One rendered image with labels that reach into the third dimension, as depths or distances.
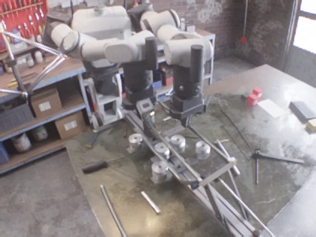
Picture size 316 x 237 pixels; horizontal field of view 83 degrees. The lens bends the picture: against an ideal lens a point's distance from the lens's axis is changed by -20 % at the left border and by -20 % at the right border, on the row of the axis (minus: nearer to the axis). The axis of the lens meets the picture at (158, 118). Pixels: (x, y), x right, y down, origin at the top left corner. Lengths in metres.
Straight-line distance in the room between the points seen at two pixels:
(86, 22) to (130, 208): 0.75
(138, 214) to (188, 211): 0.16
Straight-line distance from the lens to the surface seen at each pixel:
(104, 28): 0.97
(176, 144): 0.77
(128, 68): 0.64
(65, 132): 2.27
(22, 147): 2.34
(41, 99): 2.04
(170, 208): 0.71
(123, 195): 0.75
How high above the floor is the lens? 1.50
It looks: 37 degrees down
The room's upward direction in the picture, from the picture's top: 3 degrees counter-clockwise
